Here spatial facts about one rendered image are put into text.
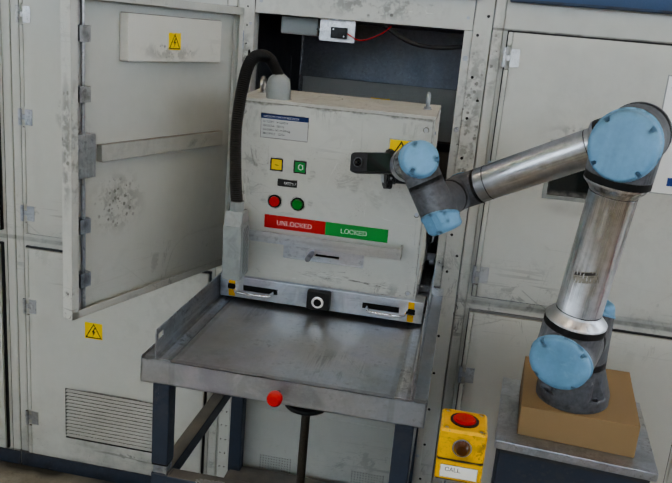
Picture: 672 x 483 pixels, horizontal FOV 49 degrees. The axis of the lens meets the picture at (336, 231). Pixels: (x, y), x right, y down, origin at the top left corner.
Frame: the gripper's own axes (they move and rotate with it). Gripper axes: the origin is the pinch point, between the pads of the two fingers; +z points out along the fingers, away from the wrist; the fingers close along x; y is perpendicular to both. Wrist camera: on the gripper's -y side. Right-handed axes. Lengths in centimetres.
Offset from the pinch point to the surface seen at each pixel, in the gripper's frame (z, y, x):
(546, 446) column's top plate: -29, 33, -57
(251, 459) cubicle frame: 65, -27, -90
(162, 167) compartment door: 19, -55, -1
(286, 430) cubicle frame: 59, -16, -78
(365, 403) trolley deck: -25, -4, -50
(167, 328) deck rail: -10, -47, -39
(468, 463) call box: -53, 10, -54
